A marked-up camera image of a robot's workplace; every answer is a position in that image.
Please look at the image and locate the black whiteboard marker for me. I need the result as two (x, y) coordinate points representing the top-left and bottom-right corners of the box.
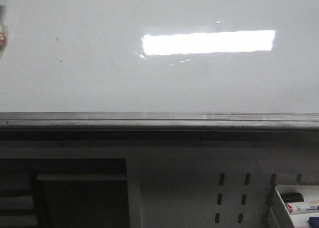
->
(0, 0), (8, 57)

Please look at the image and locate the white glossy whiteboard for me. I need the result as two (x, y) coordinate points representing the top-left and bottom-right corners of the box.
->
(0, 0), (319, 113)

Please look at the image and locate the white pegboard panel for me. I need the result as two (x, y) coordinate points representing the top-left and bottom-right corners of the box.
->
(126, 147), (319, 228)

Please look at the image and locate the dark cabinet with white shelf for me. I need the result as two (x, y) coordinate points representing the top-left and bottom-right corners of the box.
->
(0, 159), (130, 228)

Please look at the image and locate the red capped white marker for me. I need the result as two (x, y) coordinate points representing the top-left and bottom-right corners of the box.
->
(285, 201), (319, 215)

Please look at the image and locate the white marker holder bin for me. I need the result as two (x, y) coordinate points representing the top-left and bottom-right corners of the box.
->
(269, 185), (319, 228)

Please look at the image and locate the blue capped marker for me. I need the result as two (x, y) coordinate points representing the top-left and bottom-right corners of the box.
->
(309, 217), (319, 228)

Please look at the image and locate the dark grey whiteboard tray rail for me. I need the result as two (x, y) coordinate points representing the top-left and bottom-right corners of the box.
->
(0, 112), (319, 141)

